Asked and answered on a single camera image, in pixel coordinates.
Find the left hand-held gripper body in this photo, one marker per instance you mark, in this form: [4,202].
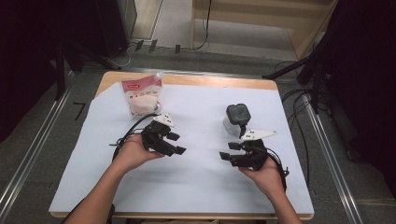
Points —
[155,133]

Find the black cabinet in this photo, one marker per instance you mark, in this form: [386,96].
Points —
[109,28]

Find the wooden table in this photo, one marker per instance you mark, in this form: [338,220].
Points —
[218,81]

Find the metal floor rail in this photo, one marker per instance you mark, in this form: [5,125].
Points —
[333,161]
[34,149]
[202,73]

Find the person's right hand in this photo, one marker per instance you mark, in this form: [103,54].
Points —
[264,180]

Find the light wooden shelf unit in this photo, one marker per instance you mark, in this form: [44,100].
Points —
[249,17]

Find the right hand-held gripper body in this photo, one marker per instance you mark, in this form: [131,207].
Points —
[253,155]

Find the black chair armrest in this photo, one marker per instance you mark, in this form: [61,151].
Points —
[111,214]

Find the clear jar with black lid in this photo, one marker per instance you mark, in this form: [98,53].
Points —
[238,113]

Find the small black floor bracket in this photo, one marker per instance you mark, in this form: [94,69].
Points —
[138,45]
[177,48]
[152,45]

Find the black metal stand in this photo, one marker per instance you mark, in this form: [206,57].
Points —
[60,77]

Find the person's left hand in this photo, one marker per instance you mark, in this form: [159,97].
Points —
[134,152]

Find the black tripod stand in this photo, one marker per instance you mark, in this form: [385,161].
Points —
[286,69]

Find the white table sheet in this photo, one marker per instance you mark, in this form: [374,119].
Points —
[199,174]

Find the dark curtain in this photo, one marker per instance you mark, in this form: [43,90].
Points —
[367,93]
[25,62]

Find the red and white pouch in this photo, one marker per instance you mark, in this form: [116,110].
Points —
[141,93]

